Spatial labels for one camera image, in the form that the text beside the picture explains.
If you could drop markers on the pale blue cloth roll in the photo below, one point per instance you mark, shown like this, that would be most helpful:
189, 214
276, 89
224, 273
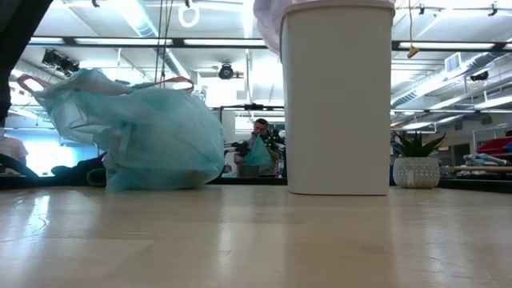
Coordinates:
480, 160

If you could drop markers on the succulent in white pot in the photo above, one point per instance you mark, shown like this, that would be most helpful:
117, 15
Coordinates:
416, 172

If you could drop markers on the wooden background table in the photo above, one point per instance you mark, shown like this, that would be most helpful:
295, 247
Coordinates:
480, 169

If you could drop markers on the black table edge rail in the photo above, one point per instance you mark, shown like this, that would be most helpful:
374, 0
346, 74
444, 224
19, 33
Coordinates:
248, 181

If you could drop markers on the red storage bin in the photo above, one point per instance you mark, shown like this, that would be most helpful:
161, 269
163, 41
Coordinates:
496, 146

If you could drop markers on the dark cloth heap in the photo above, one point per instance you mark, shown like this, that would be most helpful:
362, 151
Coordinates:
80, 169

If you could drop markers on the teal bag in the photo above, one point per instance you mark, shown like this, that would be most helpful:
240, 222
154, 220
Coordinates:
258, 156

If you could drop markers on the white plastic trash can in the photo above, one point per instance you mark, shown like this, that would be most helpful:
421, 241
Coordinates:
336, 100

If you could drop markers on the black ceiling fixture cluster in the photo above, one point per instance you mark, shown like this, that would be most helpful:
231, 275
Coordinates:
60, 62

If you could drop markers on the person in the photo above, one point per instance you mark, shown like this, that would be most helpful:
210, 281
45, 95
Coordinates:
261, 128

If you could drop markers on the light blue trash bag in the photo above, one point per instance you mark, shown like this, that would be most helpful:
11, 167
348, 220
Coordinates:
160, 140

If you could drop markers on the white trash bag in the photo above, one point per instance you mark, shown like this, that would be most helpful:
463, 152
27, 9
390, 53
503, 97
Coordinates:
268, 24

